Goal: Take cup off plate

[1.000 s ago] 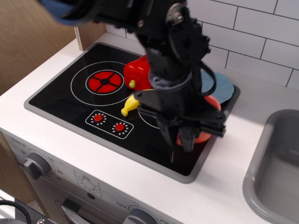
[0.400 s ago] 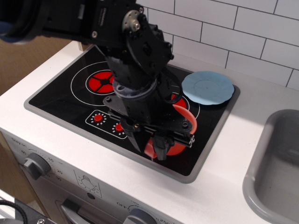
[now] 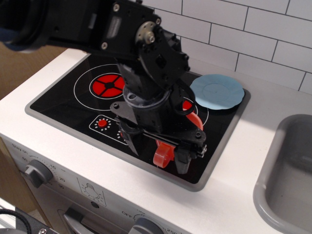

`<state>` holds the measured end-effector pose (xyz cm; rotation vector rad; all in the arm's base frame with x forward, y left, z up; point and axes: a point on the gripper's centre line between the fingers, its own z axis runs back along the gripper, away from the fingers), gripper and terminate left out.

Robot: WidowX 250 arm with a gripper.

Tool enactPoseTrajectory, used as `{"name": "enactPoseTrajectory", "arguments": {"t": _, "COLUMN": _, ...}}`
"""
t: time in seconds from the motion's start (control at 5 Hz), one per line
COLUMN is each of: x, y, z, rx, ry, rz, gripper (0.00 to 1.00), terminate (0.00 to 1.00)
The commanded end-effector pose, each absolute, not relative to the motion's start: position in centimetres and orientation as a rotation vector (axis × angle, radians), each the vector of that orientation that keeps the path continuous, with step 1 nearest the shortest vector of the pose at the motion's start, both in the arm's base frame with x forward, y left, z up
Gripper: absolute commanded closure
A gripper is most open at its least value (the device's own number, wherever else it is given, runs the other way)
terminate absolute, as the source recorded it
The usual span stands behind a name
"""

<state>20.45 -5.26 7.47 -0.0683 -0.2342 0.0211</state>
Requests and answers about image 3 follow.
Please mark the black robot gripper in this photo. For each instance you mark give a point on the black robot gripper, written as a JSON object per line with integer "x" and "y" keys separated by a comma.
{"x": 160, "y": 119}

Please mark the red plastic cup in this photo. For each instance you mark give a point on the red plastic cup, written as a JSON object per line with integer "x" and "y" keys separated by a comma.
{"x": 165, "y": 152}

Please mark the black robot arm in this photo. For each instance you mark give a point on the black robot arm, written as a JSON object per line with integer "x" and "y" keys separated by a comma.
{"x": 149, "y": 58}

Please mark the light blue scalloped plate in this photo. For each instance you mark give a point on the light blue scalloped plate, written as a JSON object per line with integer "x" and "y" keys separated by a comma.
{"x": 217, "y": 92}

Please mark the grey oven knob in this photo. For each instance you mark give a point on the grey oven knob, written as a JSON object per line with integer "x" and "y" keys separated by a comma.
{"x": 144, "y": 226}

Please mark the black toy stovetop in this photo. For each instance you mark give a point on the black toy stovetop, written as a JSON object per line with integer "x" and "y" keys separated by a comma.
{"x": 78, "y": 103}

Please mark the grey timer knob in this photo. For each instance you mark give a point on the grey timer knob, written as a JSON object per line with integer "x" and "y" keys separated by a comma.
{"x": 37, "y": 173}

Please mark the grey toy sink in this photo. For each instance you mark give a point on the grey toy sink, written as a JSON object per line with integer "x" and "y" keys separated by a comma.
{"x": 283, "y": 192}

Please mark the grey oven door handle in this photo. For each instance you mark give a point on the grey oven door handle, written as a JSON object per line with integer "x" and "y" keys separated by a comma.
{"x": 86, "y": 224}

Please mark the black base with cable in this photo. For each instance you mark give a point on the black base with cable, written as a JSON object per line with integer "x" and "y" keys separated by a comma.
{"x": 18, "y": 222}

